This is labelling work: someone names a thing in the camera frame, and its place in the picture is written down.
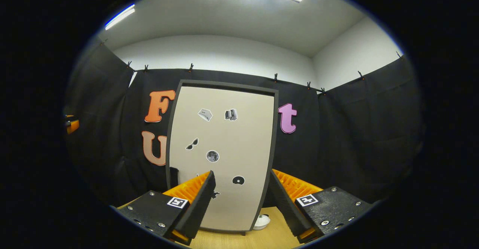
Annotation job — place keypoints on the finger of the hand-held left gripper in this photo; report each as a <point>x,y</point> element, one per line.
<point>73,125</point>

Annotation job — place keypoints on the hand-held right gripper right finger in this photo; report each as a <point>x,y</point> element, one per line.
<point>288,208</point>

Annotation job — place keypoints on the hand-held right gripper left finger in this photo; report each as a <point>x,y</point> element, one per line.
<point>196,208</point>

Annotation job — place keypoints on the beige cabinet door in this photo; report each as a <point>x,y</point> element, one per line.
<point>232,140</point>

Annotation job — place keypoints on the grey cabinet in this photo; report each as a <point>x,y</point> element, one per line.
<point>224,83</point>

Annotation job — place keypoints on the small white round object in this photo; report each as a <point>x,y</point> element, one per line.
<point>262,223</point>

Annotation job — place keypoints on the black backdrop cloth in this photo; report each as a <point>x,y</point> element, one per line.
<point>355,137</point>

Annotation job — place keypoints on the small ceiling light panel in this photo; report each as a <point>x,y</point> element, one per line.
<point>119,16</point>

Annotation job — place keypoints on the row of backdrop clips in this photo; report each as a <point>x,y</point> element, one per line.
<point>275,78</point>

